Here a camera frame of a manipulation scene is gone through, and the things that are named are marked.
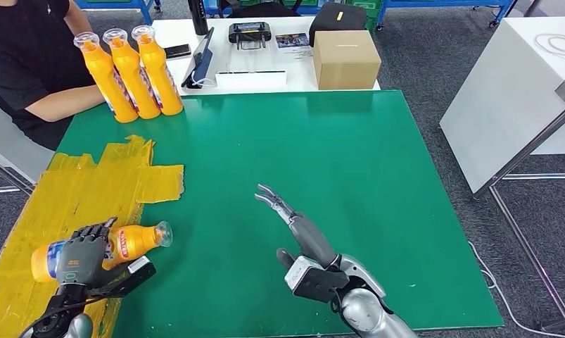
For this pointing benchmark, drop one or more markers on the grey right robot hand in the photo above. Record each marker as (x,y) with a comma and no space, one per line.
(315,242)

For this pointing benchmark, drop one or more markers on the tablet in blue case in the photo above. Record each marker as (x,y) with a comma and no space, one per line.
(200,64)

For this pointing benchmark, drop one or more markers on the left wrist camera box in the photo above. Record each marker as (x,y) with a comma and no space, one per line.
(140,270)

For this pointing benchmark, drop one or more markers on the black flask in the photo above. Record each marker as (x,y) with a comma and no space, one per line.
(198,16)

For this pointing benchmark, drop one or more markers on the black smartphone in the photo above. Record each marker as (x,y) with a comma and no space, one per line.
(178,51)

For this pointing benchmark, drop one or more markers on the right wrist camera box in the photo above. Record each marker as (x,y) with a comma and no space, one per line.
(315,282)

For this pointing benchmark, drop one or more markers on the yellow tape patch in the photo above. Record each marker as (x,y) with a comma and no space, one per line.
(44,210)

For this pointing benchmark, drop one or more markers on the steel table frame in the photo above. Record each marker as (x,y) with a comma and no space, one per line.
(524,156)

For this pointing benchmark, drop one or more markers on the printed leaflet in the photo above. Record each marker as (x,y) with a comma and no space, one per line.
(293,40)

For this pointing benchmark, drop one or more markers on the white desk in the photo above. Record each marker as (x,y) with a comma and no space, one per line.
(12,158)

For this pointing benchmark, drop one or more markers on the green plastic crate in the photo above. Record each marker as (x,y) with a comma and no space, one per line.
(374,11)

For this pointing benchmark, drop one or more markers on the brown cardboard box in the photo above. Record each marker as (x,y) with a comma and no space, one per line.
(347,60)

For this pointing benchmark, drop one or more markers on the black carrying case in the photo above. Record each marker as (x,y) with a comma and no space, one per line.
(333,21)

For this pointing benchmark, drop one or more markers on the blue metal cart frame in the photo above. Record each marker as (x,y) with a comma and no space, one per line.
(440,3)
(147,13)

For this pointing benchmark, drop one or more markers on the black chair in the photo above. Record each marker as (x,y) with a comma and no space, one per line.
(263,9)

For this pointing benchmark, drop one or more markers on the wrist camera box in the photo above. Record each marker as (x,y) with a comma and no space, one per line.
(315,282)
(140,270)

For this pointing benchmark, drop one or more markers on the black handheld controller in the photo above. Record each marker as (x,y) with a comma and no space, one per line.
(250,31)

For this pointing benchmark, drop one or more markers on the green table board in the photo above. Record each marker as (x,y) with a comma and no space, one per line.
(310,149)

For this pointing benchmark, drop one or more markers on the person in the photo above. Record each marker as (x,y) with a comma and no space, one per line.
(21,56)

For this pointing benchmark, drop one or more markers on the orange juice bottle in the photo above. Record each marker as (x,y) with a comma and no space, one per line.
(133,74)
(105,79)
(158,65)
(137,242)

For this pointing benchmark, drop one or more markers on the flat white box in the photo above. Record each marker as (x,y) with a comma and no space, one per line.
(251,81)

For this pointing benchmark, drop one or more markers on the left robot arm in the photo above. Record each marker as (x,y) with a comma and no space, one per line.
(58,312)

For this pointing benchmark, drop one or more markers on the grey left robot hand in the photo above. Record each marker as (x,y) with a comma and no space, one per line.
(79,261)

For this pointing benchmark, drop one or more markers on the large white table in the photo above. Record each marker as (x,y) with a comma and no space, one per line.
(506,102)

